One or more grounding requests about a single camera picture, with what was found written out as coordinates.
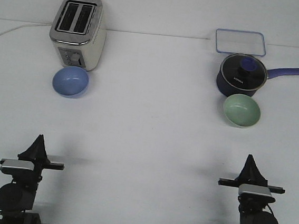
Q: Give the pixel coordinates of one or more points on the green bowl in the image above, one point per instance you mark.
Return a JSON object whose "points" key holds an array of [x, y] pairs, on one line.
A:
{"points": [[241, 110]]}

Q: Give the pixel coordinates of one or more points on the blue bowl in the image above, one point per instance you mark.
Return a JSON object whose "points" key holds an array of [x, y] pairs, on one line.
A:
{"points": [[70, 82]]}

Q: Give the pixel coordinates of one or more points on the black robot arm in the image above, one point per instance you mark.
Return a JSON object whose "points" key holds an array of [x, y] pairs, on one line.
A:
{"points": [[254, 209], [17, 197]]}

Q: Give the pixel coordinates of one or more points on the glass pot lid blue knob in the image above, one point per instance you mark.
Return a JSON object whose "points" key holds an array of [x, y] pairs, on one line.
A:
{"points": [[244, 72]]}

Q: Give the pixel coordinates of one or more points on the cream and chrome toaster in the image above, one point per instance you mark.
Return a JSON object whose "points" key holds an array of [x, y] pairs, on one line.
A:
{"points": [[78, 33]]}

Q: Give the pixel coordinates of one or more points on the clear container blue rim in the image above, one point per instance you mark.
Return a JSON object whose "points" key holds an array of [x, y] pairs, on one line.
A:
{"points": [[238, 41]]}

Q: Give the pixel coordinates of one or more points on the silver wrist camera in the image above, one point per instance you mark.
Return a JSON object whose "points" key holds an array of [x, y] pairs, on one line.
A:
{"points": [[254, 190], [12, 166]]}

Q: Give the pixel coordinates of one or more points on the blue saucepan with handle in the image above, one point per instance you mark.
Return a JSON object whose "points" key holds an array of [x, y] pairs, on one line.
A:
{"points": [[227, 89]]}

